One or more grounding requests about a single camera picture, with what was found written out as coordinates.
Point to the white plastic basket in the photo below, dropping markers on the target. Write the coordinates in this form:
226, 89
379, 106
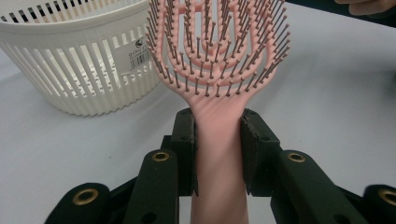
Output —
74, 71

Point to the pink hairbrush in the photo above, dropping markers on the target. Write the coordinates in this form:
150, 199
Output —
218, 124

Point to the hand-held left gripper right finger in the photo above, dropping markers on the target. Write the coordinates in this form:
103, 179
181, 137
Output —
267, 161

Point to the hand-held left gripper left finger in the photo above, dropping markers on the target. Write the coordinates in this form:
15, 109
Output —
174, 161

